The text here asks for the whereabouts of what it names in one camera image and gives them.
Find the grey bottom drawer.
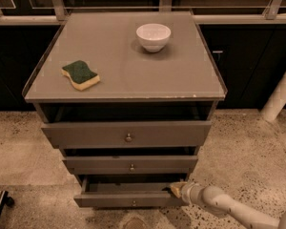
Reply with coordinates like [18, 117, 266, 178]
[74, 175, 186, 208]

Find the grey drawer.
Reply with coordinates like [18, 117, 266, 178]
[42, 121, 211, 149]
[63, 156, 197, 175]
[74, 175, 186, 208]

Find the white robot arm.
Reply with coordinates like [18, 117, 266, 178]
[170, 181, 286, 229]

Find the grey top drawer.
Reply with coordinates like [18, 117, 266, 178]
[42, 121, 211, 149]

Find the grey middle drawer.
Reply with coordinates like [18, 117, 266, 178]
[63, 156, 197, 175]

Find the grey drawer cabinet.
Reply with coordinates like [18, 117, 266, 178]
[22, 10, 229, 196]

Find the green and yellow sponge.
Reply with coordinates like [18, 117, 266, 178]
[62, 60, 100, 91]

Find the dark background cabinet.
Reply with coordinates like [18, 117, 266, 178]
[200, 25, 286, 109]

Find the white diagonal pole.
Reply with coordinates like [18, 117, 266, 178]
[261, 72, 286, 122]

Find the white ceramic bowl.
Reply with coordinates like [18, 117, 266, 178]
[136, 23, 171, 52]

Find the black caster base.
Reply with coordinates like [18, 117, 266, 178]
[0, 191, 14, 217]

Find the metal railing frame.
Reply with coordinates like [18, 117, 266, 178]
[0, 0, 286, 25]

